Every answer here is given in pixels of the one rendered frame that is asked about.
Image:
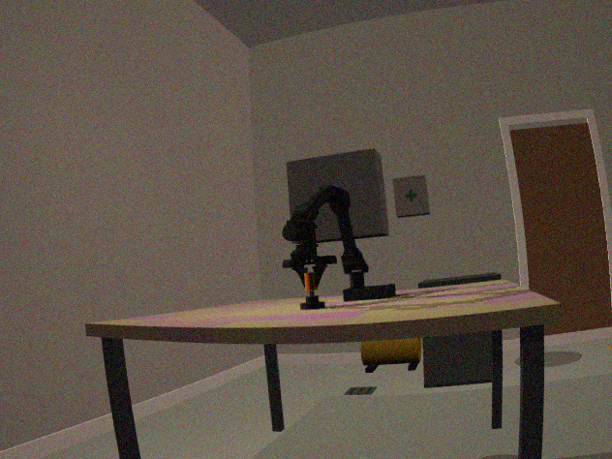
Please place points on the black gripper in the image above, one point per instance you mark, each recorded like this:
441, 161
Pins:
319, 262

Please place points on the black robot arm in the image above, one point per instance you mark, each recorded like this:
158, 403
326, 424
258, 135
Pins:
297, 229

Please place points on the orange knob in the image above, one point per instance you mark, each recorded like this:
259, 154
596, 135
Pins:
310, 281

